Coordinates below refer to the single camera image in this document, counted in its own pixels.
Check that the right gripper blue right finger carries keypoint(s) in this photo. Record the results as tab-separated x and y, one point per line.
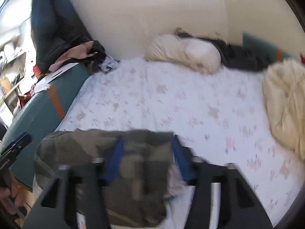
239	206

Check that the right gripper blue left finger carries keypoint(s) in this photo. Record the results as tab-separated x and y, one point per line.
56	206

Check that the camouflage pants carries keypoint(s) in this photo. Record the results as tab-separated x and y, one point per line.
136	169

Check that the person left hand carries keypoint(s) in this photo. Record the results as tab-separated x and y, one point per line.
16	192

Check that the teal bed side cushion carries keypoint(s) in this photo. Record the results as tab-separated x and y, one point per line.
41	116

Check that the white floral bed sheet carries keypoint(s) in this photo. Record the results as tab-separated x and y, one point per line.
221	117

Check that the cream crumpled blanket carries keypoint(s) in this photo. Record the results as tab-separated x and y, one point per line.
283	89

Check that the dark hanging clothes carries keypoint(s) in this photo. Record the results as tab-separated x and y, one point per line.
60	36

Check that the cream pillow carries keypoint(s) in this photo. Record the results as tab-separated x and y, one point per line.
200	55

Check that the black clothing by wall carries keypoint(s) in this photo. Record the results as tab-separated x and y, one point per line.
233	56

